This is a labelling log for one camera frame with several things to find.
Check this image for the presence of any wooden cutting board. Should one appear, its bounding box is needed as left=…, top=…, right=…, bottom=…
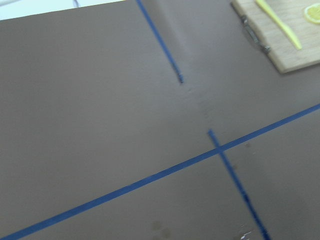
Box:
left=231, top=0, right=320, bottom=73

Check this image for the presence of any metal cutting board handle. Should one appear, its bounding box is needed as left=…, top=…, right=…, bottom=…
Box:
left=240, top=15, right=271, bottom=55

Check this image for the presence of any yellow plastic knife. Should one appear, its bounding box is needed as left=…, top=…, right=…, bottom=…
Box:
left=255, top=0, right=302, bottom=50

